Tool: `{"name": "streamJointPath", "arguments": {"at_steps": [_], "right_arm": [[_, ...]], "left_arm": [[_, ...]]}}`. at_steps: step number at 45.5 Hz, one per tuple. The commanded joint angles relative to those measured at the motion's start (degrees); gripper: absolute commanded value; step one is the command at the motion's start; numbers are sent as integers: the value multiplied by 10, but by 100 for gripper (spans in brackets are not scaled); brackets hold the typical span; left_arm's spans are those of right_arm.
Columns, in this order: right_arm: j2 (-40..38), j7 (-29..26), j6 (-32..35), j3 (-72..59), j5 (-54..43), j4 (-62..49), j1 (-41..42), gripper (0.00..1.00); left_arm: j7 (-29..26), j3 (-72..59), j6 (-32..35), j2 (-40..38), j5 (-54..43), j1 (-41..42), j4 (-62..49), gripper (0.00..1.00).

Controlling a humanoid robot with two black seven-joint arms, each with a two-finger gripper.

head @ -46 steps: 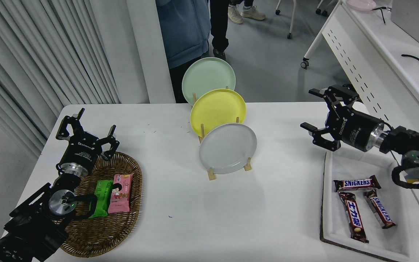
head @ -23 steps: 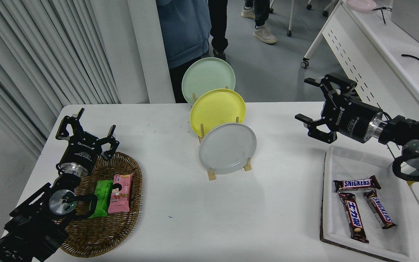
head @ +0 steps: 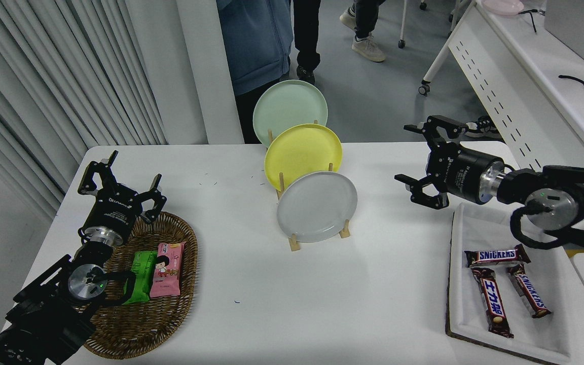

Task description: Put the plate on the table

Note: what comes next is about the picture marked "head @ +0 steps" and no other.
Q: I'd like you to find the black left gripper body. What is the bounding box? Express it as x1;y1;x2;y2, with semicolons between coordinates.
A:
82;191;142;243

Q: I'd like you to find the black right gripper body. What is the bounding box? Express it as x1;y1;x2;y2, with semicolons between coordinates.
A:
426;142;500;203

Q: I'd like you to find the grey plate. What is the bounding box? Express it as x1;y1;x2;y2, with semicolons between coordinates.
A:
277;171;358;243

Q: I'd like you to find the pink plate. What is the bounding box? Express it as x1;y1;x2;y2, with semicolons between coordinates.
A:
482;0;525;16

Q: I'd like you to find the yellow plate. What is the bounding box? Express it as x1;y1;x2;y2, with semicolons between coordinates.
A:
265;124;343;192

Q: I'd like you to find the wooden plate rack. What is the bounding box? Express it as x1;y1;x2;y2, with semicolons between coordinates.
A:
268;119;352;252

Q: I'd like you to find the pale green plate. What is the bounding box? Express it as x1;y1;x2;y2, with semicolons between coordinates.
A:
253;80;329;148

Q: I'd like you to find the person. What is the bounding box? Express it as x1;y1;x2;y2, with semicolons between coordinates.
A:
467;116;504;140
292;0;322;86
339;0;387;63
216;0;294;144

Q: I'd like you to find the white tray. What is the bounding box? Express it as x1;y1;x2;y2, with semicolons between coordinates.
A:
446;203;576;364

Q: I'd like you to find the green snack pack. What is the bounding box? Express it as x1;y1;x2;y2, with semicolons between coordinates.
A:
122;250;158;305

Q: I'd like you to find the white desk with perforated panel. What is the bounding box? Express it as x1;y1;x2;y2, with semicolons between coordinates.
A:
419;0;584;246

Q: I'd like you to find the pink snack pack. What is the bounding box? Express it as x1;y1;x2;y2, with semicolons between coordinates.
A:
150;241;187;298

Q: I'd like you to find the brown Snickers bar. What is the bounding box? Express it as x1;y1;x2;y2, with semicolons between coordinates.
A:
464;244;531;268
506;263;552;319

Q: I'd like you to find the brown wicker basket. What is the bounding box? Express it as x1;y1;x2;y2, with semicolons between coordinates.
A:
83;211;199;359

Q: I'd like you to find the white office chair base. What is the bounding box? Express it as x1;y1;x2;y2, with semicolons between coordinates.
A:
397;0;428;49

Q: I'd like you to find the white pleated curtain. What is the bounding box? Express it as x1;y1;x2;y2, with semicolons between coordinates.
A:
0;0;171;224

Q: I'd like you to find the dark brown chocolate bar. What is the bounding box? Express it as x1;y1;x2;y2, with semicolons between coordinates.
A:
471;267;515;339

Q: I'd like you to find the white laptop computer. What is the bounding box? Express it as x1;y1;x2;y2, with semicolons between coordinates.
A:
544;0;584;69

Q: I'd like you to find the thin black cable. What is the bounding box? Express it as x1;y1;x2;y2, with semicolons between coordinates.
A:
519;9;539;34

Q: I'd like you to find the thick black cable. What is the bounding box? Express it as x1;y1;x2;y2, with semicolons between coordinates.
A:
559;75;584;94

